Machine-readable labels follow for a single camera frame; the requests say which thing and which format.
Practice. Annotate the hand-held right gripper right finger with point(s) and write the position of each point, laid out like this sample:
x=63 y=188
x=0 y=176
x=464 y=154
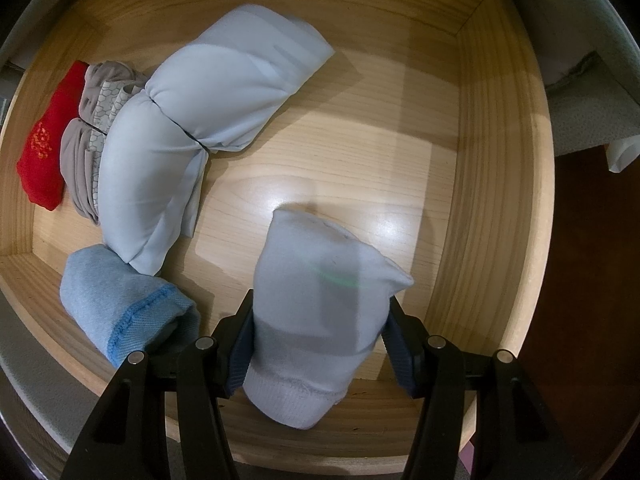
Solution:
x=402 y=360

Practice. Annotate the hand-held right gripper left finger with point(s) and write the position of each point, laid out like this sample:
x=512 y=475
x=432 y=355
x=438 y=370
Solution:
x=242 y=355

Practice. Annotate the light grey sock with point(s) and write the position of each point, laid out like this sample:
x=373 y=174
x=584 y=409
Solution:
x=315 y=310

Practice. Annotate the light blue underwear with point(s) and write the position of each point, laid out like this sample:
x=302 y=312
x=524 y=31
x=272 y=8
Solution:
x=120 y=300

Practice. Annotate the wooden drawer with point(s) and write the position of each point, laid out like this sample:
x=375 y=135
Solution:
x=375 y=160

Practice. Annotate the pale grey underwear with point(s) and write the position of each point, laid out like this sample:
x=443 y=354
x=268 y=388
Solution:
x=200 y=125

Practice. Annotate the beige knotted underwear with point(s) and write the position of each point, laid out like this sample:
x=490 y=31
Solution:
x=82 y=160

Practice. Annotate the red underwear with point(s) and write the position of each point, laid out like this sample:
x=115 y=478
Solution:
x=45 y=145

